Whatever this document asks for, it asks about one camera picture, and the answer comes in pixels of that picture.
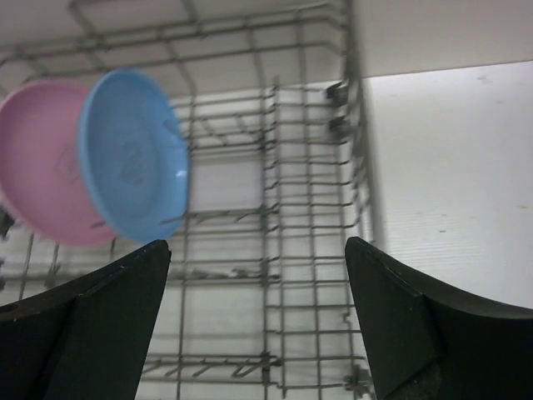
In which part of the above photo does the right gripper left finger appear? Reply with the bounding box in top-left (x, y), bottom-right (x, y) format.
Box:
top-left (1, 240), bottom-right (172, 399)

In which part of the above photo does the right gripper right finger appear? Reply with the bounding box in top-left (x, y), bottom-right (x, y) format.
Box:
top-left (345, 237), bottom-right (532, 399)

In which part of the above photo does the pink plate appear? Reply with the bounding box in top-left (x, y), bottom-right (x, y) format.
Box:
top-left (0, 80), bottom-right (122, 247)

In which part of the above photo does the blue plate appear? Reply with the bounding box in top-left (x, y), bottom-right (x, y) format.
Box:
top-left (77, 68), bottom-right (190, 243)

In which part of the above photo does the grey wire dish rack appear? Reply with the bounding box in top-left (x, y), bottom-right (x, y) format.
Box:
top-left (1, 1), bottom-right (380, 399)

